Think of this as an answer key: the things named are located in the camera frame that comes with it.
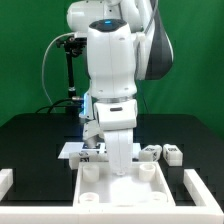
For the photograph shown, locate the black base cables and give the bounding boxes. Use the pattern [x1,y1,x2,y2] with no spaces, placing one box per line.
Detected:
[34,97,84,115]

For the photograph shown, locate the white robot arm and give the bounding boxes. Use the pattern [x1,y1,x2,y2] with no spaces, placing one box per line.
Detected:
[67,0,173,175]

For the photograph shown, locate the white marker sheet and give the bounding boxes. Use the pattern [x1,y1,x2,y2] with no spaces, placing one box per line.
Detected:
[58,142,141,159]

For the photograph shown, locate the white square tabletop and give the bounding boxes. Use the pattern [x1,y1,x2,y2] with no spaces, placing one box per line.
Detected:
[73,162,175,207]

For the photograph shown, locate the black camera on stand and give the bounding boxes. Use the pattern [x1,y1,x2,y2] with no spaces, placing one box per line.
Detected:
[56,34,87,57]

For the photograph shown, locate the grey camera cable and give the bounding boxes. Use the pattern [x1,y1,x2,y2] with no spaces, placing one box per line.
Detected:
[41,32,76,105]

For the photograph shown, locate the white U-shaped fence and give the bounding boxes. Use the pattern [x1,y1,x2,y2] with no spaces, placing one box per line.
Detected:
[0,169,224,224]

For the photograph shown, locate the black camera stand pole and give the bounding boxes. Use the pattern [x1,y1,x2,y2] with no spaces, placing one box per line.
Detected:
[66,50,78,115]

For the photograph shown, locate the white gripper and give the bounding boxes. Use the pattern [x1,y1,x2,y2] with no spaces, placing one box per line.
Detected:
[104,129,133,175]

